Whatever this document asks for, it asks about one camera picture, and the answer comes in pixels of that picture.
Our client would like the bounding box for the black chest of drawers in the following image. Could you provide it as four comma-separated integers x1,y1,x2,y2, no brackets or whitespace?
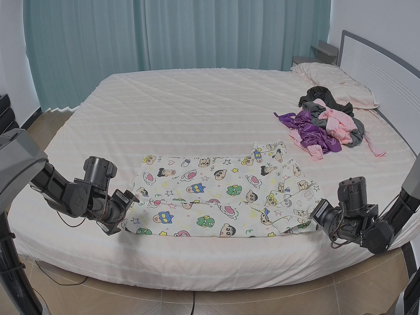
0,94,21,135

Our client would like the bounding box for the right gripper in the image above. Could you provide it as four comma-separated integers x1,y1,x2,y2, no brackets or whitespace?
310,199,349,242

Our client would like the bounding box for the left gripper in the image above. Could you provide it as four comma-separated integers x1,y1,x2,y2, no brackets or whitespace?
95,189,140,236

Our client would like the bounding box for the grey bedside table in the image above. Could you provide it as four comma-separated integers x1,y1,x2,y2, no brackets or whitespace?
292,40,339,68

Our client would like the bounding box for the bed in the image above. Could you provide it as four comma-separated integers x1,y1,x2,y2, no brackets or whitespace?
7,30,420,289

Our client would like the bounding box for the blue-green curtain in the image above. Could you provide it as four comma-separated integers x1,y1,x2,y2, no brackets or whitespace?
24,0,332,112

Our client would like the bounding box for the pile of clothes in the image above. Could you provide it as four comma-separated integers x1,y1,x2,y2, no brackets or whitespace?
274,86,387,161

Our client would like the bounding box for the cream pillow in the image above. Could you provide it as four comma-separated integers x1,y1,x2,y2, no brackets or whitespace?
290,62,381,110

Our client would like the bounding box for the white printed pyjama top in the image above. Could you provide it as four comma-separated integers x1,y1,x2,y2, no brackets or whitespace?
123,139,324,239

